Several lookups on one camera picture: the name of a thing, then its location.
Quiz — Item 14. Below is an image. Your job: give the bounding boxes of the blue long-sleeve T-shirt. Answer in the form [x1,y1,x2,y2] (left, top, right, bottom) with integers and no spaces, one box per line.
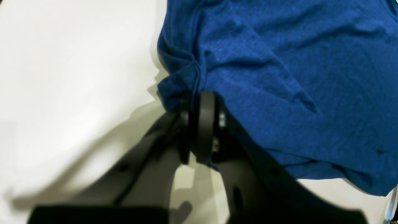
[158,0,398,196]

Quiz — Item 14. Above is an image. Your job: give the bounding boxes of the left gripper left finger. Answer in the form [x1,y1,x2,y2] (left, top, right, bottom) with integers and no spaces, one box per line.
[28,103,191,224]

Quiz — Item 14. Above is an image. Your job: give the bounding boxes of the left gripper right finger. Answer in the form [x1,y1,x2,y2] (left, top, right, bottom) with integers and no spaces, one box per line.
[197,91,367,224]

